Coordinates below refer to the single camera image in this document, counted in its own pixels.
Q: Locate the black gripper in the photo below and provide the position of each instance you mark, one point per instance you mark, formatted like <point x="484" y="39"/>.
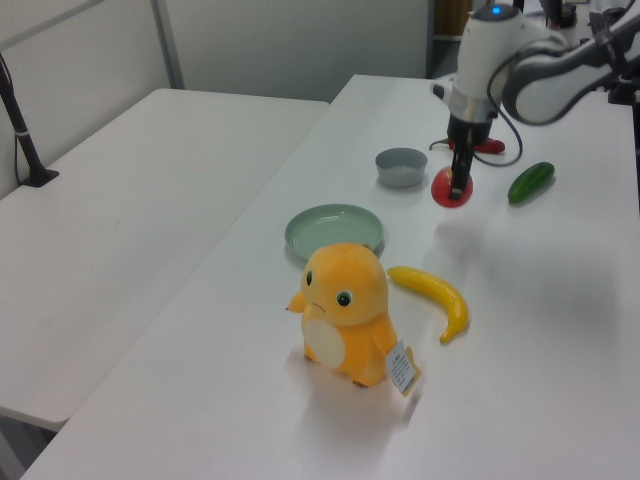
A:
<point x="467" y="132"/>

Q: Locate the red toy apple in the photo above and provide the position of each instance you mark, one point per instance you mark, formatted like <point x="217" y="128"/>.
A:
<point x="440" y="190"/>

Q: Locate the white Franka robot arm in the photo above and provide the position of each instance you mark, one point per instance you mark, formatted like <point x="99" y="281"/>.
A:
<point x="480" y="50"/>

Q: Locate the grey bowl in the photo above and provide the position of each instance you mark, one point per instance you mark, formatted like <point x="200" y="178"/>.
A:
<point x="400" y="175"/>

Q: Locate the red toy chili pepper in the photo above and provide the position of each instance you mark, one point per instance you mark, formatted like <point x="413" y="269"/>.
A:
<point x="492" y="146"/>

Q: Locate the green toy cucumber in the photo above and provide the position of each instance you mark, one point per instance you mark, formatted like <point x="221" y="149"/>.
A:
<point x="530" y="182"/>

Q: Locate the yellow toy banana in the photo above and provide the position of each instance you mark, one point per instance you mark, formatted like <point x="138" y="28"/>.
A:
<point x="440" y="290"/>

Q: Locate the light green plate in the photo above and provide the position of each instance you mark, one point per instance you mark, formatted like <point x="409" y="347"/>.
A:
<point x="330" y="230"/>

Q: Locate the wooden cabinet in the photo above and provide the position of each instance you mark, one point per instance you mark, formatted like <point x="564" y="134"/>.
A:
<point x="450" y="17"/>

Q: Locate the orange plush toy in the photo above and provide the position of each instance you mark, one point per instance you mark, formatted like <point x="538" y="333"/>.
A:
<point x="345" y="280"/>

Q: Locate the black clamp stand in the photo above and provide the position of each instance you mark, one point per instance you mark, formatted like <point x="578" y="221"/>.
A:
<point x="622" y="92"/>

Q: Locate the black keyboard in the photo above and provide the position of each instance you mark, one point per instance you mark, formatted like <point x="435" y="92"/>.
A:
<point x="602" y="20"/>

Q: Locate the paper toy tag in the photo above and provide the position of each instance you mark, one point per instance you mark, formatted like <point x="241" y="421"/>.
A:
<point x="402" y="372"/>

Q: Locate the black pole with clamp base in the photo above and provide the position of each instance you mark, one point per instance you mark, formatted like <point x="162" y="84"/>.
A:
<point x="25" y="145"/>

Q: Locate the grey metal partition post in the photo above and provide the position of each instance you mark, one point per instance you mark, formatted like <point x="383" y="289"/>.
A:
<point x="167" y="45"/>

